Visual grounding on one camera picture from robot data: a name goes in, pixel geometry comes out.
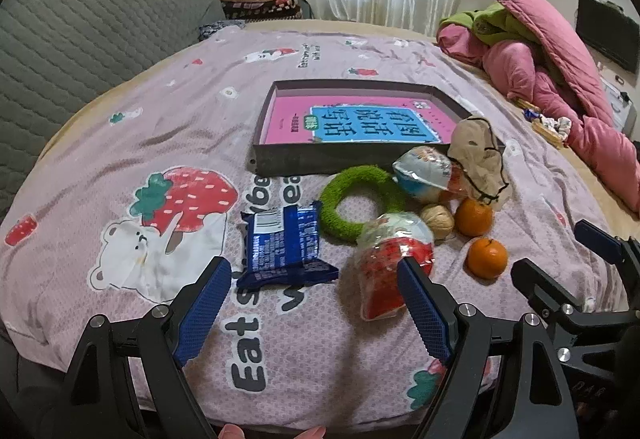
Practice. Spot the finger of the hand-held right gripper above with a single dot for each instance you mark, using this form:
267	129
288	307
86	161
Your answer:
597	239
537	281

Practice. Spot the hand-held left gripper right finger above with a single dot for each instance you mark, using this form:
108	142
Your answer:
425	314

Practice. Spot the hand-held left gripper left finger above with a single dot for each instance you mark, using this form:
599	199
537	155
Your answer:
205	309

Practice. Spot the orange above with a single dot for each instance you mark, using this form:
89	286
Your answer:
474	217
486	259

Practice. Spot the packaged red white toy egg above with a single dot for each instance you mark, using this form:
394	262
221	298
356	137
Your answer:
422	174
385	269

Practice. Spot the walnut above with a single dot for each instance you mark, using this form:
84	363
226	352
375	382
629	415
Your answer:
437	220

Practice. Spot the blue snack packet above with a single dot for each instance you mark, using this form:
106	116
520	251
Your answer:
280	244

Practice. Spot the beige mesh bag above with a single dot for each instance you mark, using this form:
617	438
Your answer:
475	154

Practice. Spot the dark grey box tray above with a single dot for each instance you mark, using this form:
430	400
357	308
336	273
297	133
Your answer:
300	161

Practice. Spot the person's left hand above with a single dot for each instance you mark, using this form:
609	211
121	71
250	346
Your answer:
232	431

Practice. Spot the white patterned cloth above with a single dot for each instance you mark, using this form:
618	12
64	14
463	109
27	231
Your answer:
552	124

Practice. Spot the blue candy wrapper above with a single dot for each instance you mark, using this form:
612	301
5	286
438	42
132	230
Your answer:
530	115

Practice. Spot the white television stand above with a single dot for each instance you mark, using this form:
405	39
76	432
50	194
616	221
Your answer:
617	99

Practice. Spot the pink quilt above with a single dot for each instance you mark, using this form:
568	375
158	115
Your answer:
560	54

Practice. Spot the black television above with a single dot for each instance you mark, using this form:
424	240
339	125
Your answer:
605	31

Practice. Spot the pink book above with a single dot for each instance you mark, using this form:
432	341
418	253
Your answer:
290	119

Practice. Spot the green garment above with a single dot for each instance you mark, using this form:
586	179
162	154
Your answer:
490	21

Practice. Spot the pink printed bed sheet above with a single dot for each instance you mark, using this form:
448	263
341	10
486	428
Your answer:
350	59

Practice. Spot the dark blue crocheted cloth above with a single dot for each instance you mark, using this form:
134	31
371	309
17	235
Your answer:
220	30

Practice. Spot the grey quilted cover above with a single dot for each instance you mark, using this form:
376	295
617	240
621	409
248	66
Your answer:
100	29

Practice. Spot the dark patterned folded blanket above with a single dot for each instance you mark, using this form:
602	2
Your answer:
265	9

